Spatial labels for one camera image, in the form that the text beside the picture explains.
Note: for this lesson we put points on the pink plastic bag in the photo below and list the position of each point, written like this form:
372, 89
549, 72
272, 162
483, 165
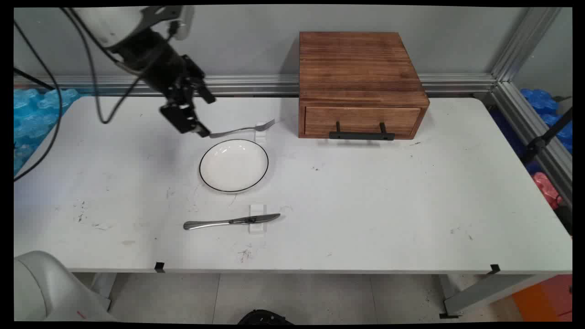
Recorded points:
546, 189

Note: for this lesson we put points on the brown wooden drawer cabinet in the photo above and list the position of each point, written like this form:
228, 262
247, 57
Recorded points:
356, 64

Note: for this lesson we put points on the orange box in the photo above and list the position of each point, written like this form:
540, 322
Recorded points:
546, 299

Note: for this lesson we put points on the small black table clip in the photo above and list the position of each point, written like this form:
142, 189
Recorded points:
494, 269
159, 267

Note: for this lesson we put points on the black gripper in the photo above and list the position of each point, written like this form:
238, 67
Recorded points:
153, 59

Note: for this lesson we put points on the white table leg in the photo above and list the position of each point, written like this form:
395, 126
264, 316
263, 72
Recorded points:
489, 292
103, 288

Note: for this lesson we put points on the white plate with black rim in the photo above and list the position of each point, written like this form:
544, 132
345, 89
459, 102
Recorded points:
233, 165

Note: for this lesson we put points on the blue bubble wrap sheet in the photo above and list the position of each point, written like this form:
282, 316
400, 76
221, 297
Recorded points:
34, 119

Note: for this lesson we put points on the upright aluminium frame post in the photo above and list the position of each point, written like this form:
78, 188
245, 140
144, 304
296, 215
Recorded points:
525, 41

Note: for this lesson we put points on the silver metal fork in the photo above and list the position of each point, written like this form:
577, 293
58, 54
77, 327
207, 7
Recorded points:
237, 130

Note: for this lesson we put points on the slanted aluminium frame rail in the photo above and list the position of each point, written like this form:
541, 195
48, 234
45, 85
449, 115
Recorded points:
530, 128

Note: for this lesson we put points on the white rounded robot base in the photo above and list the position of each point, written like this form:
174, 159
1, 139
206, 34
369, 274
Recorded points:
45, 288

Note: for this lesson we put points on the horizontal aluminium frame rail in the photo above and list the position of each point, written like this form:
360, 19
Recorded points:
256, 85

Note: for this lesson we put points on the blue plastic bag pile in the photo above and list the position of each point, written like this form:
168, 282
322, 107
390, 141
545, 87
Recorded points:
541, 103

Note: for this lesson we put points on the white cutlery rest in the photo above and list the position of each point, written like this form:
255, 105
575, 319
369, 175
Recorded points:
260, 135
257, 209

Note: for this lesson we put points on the black round floor object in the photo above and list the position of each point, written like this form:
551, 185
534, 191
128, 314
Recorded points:
265, 317

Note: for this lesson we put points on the black tripod pole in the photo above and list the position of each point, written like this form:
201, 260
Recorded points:
546, 137

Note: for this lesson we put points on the silver metal table knife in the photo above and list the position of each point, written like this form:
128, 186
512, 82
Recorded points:
215, 223

